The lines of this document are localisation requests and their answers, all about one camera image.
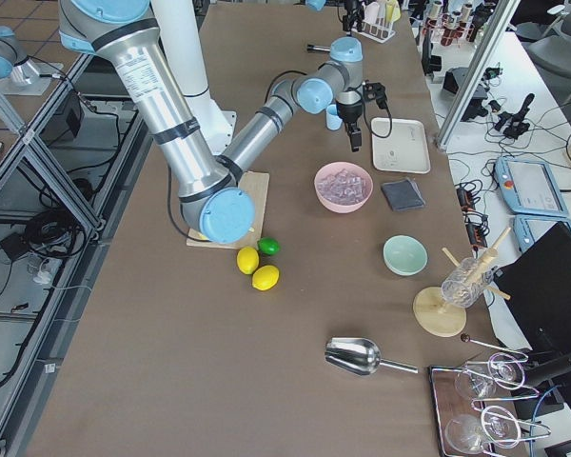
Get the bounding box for wine glass upper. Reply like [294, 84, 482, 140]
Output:
[455, 352, 525, 400]

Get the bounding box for yellow cup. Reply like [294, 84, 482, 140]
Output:
[384, 0, 401, 23]

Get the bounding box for green ceramic bowl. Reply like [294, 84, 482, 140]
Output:
[383, 235, 428, 276]

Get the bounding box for cream rabbit tray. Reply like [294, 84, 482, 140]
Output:
[371, 117, 431, 174]

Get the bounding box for light blue cup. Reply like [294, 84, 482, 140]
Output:
[325, 104, 342, 131]

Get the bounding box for wooden cup stand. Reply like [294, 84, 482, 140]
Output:
[413, 227, 511, 337]

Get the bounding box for blue teach pendant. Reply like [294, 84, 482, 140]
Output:
[494, 157, 569, 217]

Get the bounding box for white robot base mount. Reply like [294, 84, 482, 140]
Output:
[204, 99, 237, 155]

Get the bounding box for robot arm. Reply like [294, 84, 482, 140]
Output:
[59, 1, 364, 244]
[150, 1, 363, 156]

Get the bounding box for white wire cup rack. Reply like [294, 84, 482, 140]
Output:
[352, 3, 397, 44]

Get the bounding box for pink cup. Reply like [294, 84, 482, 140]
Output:
[364, 1, 381, 25]

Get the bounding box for clear glass mug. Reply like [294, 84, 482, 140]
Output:
[441, 257, 496, 308]

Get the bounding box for steel ice scoop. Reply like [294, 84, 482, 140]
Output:
[325, 337, 419, 376]

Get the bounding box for wine glass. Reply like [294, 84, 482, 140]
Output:
[455, 352, 525, 400]
[444, 406, 522, 456]

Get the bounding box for wine glass lower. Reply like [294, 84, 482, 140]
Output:
[444, 406, 522, 456]

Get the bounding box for whole yellow lemon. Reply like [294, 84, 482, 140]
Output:
[251, 265, 280, 291]
[236, 247, 260, 275]

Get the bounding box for green lime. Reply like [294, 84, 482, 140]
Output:
[257, 237, 281, 256]

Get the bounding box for pink bowl of ice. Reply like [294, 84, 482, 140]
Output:
[314, 162, 373, 214]

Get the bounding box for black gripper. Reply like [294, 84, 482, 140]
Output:
[336, 81, 386, 152]
[342, 0, 364, 30]

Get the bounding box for steel muddler black tip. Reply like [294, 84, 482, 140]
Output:
[306, 44, 330, 53]

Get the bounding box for wooden cutting board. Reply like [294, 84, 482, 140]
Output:
[186, 171, 269, 249]

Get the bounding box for grey folded cloth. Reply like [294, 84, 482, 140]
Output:
[381, 178, 425, 211]

